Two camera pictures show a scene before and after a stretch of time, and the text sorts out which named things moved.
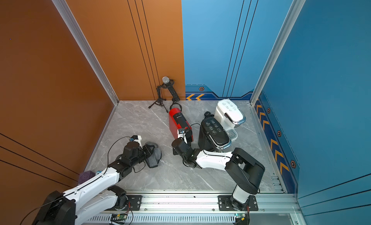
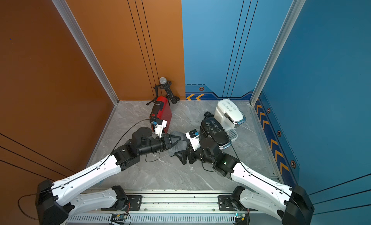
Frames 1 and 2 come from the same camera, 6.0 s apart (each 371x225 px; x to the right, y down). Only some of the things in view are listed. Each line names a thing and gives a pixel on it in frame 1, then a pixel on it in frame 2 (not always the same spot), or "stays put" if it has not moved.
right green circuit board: x=239 y=215 stays put
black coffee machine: x=212 y=136 stays put
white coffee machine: x=230 y=116 stays put
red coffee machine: x=177 y=121 -> x=166 y=113
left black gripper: x=146 y=148 -> x=166 y=141
